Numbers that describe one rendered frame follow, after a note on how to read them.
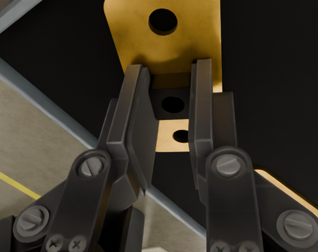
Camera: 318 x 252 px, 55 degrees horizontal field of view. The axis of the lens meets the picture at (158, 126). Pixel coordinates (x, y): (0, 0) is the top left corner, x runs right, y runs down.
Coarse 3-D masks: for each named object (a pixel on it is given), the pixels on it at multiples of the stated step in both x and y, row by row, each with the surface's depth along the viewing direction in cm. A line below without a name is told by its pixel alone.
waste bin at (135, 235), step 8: (136, 208) 281; (136, 216) 276; (144, 216) 289; (136, 224) 271; (128, 232) 262; (136, 232) 267; (128, 240) 258; (136, 240) 263; (128, 248) 254; (136, 248) 260
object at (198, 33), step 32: (128, 0) 10; (160, 0) 10; (192, 0) 10; (128, 32) 11; (160, 32) 11; (192, 32) 10; (128, 64) 12; (160, 64) 12; (160, 96) 12; (160, 128) 14
